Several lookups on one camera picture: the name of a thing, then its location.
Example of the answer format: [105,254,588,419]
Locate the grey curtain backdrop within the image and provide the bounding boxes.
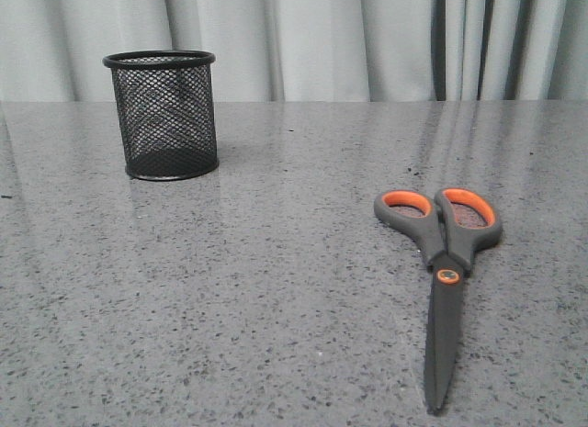
[1,0,587,102]

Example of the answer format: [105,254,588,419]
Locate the black mesh pen holder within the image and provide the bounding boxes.
[103,51,219,181]

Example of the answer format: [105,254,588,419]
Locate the black orange-handled scissors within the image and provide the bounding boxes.
[374,187,503,414]

